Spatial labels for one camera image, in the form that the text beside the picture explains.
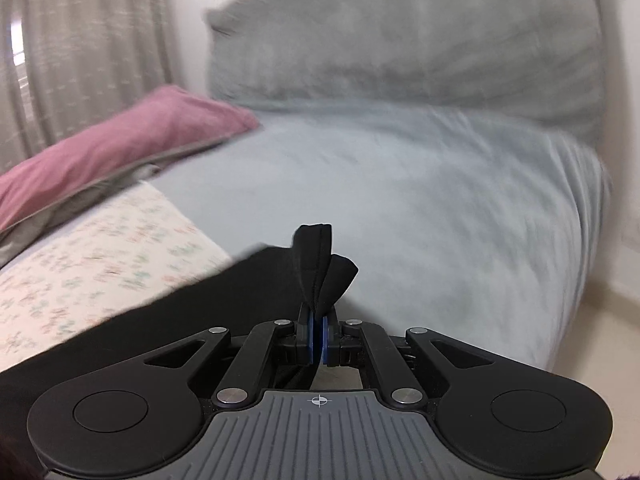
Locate black pants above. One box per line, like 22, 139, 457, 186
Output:
0, 222, 361, 463

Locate floral white sheet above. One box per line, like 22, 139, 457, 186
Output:
0, 180, 234, 372

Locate bed with grey sheet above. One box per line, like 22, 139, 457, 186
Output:
0, 100, 617, 377

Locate grey star-print curtain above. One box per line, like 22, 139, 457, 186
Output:
0, 0, 182, 173

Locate grey pillow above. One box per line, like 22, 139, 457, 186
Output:
202, 0, 607, 137

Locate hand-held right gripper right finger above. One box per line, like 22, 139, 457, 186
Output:
323, 312, 497, 407

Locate pink duvet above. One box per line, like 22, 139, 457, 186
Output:
0, 84, 261, 232

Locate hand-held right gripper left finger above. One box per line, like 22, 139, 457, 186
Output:
142, 305, 318, 407

